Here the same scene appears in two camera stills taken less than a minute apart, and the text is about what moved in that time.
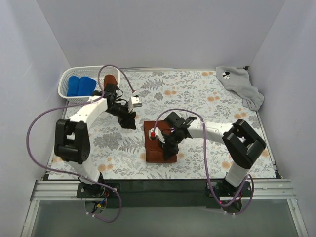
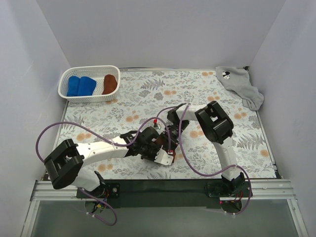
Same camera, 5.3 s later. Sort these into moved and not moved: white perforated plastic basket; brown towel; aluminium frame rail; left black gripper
Moved: left black gripper
Not moved: aluminium frame rail; white perforated plastic basket; brown towel
